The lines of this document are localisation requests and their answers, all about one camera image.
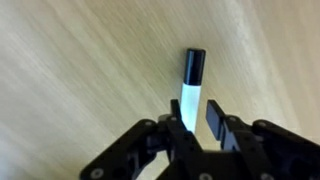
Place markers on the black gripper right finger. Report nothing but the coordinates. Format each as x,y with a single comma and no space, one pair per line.
268,151

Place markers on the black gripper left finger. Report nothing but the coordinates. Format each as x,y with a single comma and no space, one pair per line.
131,153

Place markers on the white marker with black cap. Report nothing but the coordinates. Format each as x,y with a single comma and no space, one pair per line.
191,87

